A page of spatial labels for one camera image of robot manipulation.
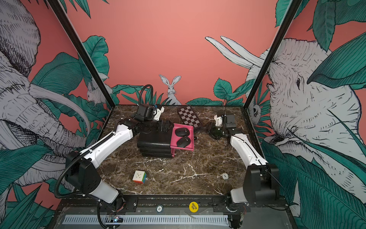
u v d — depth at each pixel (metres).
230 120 0.67
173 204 0.75
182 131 0.88
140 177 0.78
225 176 0.84
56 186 0.39
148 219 0.70
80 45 0.84
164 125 0.73
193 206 0.73
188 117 1.10
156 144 0.78
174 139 0.87
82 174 0.42
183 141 0.84
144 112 0.63
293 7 0.69
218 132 0.74
